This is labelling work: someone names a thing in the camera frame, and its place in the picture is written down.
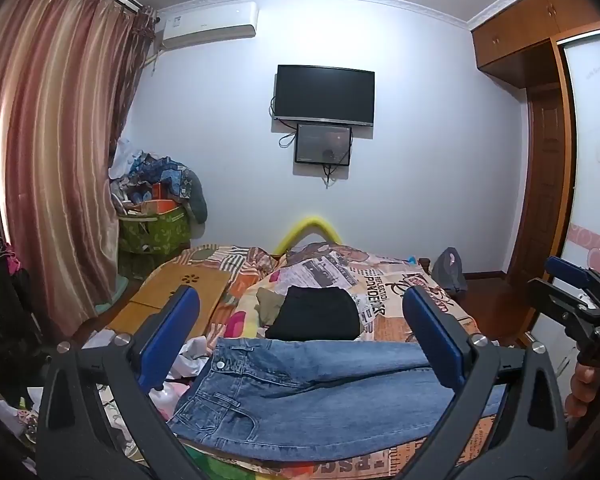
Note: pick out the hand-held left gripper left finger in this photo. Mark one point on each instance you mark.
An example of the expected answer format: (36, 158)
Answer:
(172, 335)

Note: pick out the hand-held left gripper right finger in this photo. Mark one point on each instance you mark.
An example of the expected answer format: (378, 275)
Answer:
(432, 340)

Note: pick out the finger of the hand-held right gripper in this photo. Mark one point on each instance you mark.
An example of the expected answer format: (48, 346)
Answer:
(555, 300)
(570, 270)

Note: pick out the blue jeans pants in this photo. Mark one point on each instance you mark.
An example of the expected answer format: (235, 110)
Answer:
(300, 400)

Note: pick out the black folded pants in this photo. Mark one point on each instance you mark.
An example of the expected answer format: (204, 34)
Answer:
(315, 312)

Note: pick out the person's right hand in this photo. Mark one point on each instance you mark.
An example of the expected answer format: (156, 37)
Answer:
(580, 390)

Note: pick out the white cloth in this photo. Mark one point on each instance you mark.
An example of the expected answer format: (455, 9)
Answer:
(195, 352)

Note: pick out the wooden board with cutouts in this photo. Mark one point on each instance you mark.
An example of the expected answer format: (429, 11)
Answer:
(150, 285)

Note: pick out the grey bag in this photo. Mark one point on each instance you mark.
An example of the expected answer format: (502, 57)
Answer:
(450, 270)

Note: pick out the printed blanket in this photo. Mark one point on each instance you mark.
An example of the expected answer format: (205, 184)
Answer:
(405, 270)

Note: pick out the olive green cloth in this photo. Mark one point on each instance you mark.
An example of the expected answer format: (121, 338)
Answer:
(269, 305)

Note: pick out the wooden door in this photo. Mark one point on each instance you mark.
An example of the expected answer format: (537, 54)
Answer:
(542, 170)

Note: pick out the green patterned storage box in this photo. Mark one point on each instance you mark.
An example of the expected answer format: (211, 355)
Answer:
(152, 232)

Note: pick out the white sliding door with hearts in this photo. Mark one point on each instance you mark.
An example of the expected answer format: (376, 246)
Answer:
(595, 110)

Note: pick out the pile of mixed clothes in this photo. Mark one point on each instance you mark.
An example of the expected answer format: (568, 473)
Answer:
(165, 172)

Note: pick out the dark clothes pile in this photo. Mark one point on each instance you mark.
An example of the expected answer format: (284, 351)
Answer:
(10, 285)

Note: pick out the yellow foam tube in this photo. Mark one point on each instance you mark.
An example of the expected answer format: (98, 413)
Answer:
(307, 222)

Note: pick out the wooden overhead cabinet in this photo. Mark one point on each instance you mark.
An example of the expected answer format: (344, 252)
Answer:
(525, 25)

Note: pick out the striped pink curtain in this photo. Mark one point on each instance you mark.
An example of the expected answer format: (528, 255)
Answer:
(55, 110)

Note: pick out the white air conditioner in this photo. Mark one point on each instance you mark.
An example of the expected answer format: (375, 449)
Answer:
(207, 22)

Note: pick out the small black wall monitor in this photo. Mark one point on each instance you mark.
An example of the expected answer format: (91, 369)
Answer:
(323, 144)

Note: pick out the black wall television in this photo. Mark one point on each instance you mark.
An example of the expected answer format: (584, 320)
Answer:
(324, 94)

